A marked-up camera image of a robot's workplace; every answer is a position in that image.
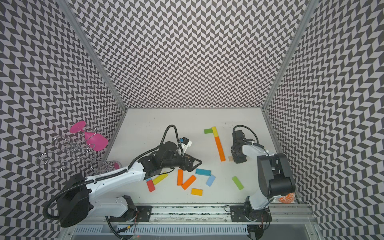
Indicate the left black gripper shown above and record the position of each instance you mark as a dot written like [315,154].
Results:
[185,167]

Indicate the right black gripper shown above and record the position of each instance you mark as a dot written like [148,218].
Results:
[236,160]

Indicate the green small block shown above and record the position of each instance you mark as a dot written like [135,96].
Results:
[208,130]

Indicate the yellow block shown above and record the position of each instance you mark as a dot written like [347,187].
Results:
[215,132]

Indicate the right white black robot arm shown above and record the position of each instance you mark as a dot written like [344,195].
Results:
[275,177]

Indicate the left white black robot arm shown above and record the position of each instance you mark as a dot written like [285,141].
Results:
[97,196]

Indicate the teal block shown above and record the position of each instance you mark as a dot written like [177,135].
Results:
[203,172]

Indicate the light blue small block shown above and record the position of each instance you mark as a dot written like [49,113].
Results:
[210,180]

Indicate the orange vertical block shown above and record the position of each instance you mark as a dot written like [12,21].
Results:
[180,177]

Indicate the orange diagonal block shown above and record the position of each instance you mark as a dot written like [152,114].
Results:
[188,182]

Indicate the green long block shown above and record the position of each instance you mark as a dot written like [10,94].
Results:
[238,183]

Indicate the yellow-orange bottom block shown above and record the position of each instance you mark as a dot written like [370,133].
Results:
[197,192]

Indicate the yellow-green long block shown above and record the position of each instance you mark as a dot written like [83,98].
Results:
[159,178]

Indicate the red small block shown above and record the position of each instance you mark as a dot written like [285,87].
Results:
[151,185]

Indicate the orange patterned bowl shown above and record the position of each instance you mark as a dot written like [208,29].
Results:
[288,199]

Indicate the pink plastic wine glass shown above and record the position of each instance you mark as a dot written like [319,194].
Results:
[94,139]

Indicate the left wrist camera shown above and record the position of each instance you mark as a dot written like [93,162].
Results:
[185,143]

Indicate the aluminium mounting rail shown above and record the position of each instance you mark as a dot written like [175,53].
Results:
[223,214]

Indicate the silver wire glass rack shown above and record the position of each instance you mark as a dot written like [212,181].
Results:
[67,149]

